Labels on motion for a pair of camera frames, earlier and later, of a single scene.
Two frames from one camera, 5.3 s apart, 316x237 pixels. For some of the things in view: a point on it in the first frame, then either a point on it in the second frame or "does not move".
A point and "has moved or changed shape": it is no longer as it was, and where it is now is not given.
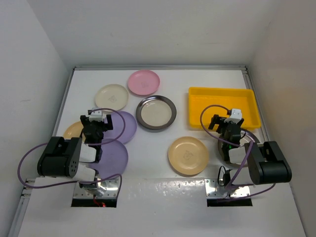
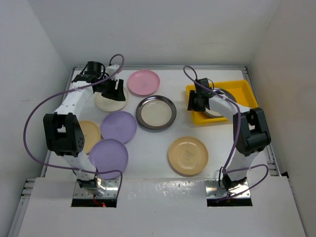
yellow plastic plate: [188, 155] does not move
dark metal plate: [155, 112] does not move
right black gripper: [216, 120] to [192, 106]
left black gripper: [85, 119] to [116, 94]
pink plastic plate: [143, 82] does not move
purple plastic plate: [130, 129] does not move
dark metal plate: [246, 137] has moved or changed shape
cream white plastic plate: [111, 96] does not move
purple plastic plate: [113, 160] does not move
